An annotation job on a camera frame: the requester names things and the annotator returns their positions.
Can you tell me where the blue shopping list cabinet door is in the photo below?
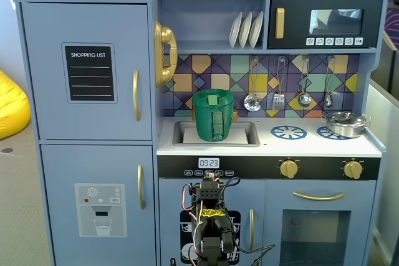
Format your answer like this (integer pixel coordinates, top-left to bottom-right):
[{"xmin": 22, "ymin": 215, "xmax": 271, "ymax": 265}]
[{"xmin": 21, "ymin": 1, "xmax": 153, "ymax": 141}]

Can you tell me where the blue dishwasher door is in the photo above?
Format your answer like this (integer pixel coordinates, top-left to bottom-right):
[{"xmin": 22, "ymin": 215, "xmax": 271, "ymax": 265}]
[{"xmin": 158, "ymin": 178, "xmax": 266, "ymax": 266}]

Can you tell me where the blue water dispenser fridge door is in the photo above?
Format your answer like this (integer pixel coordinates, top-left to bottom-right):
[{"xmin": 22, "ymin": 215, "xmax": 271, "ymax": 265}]
[{"xmin": 40, "ymin": 144, "xmax": 156, "ymax": 266}]

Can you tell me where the blue oven door with window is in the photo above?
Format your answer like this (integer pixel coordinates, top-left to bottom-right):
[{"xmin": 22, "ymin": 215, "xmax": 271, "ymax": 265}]
[{"xmin": 265, "ymin": 179, "xmax": 377, "ymax": 266}]

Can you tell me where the green plastic container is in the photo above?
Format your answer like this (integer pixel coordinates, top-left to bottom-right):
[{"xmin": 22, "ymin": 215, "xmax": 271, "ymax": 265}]
[{"xmin": 191, "ymin": 88, "xmax": 235, "ymax": 141}]

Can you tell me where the blue wooden play kitchen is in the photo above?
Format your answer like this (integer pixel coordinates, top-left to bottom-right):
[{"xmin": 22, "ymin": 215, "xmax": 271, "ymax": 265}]
[{"xmin": 12, "ymin": 0, "xmax": 390, "ymax": 266}]

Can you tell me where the grey toy sink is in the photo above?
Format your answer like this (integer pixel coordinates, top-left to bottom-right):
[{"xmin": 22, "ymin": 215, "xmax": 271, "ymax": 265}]
[{"xmin": 171, "ymin": 120, "xmax": 261, "ymax": 147}]

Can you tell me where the steel slotted skimmer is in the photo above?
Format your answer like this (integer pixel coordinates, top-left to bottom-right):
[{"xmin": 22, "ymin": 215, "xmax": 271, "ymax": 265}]
[{"xmin": 243, "ymin": 57, "xmax": 262, "ymax": 112}]

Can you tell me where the steel slotted spatula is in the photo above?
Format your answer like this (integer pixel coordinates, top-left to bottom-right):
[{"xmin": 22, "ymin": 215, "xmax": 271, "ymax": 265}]
[{"xmin": 271, "ymin": 57, "xmax": 286, "ymax": 111}]

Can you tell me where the gold toy telephone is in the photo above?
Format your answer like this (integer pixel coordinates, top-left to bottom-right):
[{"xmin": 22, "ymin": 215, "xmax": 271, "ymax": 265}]
[{"xmin": 153, "ymin": 20, "xmax": 179, "ymax": 88}]

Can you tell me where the white toy plate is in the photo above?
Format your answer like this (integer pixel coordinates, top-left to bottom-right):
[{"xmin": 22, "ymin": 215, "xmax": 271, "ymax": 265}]
[
  {"xmin": 229, "ymin": 11, "xmax": 243, "ymax": 49},
  {"xmin": 239, "ymin": 11, "xmax": 253, "ymax": 49},
  {"xmin": 248, "ymin": 11, "xmax": 264, "ymax": 49}
]

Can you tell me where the gold stove knob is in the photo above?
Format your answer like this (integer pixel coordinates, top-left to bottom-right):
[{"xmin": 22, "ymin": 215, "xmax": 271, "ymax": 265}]
[
  {"xmin": 344, "ymin": 160, "xmax": 363, "ymax": 180},
  {"xmin": 279, "ymin": 159, "xmax": 299, "ymax": 179}
]

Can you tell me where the steel ladle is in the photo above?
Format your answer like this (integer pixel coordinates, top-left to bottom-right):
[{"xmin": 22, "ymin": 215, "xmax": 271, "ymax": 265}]
[{"xmin": 297, "ymin": 56, "xmax": 312, "ymax": 108}]

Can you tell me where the steel spoon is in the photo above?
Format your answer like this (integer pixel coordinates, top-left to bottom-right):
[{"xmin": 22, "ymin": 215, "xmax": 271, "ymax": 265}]
[{"xmin": 323, "ymin": 55, "xmax": 336, "ymax": 108}]

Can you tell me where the black toy microwave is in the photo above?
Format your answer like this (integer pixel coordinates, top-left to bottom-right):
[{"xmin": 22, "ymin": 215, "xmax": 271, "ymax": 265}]
[{"xmin": 268, "ymin": 0, "xmax": 383, "ymax": 50}]

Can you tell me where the steel pot with lid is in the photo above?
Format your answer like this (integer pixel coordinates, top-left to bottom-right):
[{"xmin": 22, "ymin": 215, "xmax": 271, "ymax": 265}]
[{"xmin": 321, "ymin": 110, "xmax": 372, "ymax": 139}]

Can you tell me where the yellow bean bag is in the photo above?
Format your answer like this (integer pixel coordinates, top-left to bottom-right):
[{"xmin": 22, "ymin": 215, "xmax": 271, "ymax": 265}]
[{"xmin": 0, "ymin": 70, "xmax": 31, "ymax": 140}]

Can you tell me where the grey partition panel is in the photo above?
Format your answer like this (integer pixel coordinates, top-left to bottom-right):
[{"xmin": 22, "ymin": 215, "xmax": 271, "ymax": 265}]
[{"xmin": 366, "ymin": 78, "xmax": 399, "ymax": 266}]

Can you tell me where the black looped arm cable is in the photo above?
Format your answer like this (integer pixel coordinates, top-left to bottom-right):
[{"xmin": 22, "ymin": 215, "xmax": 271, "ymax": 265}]
[{"xmin": 218, "ymin": 176, "xmax": 243, "ymax": 206}]

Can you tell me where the red white servo cable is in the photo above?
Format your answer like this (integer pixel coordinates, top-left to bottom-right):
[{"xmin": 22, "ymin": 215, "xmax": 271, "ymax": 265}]
[{"xmin": 181, "ymin": 183, "xmax": 203, "ymax": 257}]

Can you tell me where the black red trailing cable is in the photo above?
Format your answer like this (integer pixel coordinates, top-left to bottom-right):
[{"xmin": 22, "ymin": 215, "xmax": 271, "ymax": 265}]
[{"xmin": 236, "ymin": 243, "xmax": 277, "ymax": 266}]

